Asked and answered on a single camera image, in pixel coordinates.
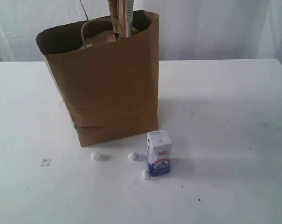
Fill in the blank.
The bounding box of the clear plastic scrap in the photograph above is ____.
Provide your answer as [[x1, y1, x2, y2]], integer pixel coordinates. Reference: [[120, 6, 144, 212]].
[[41, 158, 51, 167]]

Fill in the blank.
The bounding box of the spaghetti packet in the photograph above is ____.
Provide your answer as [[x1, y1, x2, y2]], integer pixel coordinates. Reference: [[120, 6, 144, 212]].
[[108, 0, 134, 40]]

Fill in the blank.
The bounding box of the small white ball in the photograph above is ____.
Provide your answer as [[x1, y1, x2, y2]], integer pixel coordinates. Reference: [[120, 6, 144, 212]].
[[91, 151, 103, 161], [128, 152, 138, 161], [141, 170, 151, 180]]

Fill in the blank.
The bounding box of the brown paper shopping bag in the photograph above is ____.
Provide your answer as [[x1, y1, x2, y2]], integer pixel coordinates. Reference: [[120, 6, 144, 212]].
[[36, 10, 159, 147]]

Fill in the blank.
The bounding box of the brown pouch with orange label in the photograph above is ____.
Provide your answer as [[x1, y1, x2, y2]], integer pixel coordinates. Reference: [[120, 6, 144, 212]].
[[78, 30, 116, 49]]

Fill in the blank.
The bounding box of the small white blue milk carton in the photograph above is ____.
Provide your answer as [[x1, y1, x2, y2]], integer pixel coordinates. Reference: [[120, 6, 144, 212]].
[[147, 129, 173, 176]]

